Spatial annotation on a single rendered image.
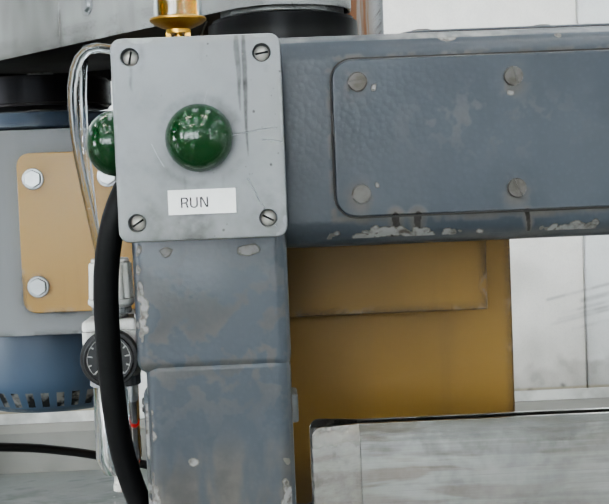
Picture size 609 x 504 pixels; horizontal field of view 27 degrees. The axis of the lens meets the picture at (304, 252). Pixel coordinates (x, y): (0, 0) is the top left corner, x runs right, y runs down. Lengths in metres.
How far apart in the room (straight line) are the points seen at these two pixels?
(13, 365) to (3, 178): 0.15
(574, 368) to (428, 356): 5.10
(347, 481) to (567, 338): 5.22
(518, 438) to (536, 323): 5.15
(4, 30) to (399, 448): 0.44
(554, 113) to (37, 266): 0.50
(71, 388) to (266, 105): 0.53
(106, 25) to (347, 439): 0.31
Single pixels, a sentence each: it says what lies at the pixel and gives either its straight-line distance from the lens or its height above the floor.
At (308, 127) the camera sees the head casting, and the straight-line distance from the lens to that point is 0.61.
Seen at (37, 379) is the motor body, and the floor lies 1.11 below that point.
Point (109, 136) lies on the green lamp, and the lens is 0.57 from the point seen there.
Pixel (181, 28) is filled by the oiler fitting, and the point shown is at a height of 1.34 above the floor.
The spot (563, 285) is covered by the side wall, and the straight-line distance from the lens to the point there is 5.95.
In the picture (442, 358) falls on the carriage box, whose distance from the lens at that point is 0.91.
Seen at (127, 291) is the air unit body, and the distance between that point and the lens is 0.83.
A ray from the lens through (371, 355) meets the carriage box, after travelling 0.91.
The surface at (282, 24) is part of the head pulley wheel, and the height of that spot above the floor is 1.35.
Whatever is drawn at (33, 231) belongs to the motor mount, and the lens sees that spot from 1.00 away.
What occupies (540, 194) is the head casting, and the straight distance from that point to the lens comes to 0.62.
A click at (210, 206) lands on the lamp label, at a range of 0.56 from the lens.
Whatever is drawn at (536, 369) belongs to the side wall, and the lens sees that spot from 5.97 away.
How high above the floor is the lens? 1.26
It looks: 3 degrees down
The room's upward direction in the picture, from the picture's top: 2 degrees counter-clockwise
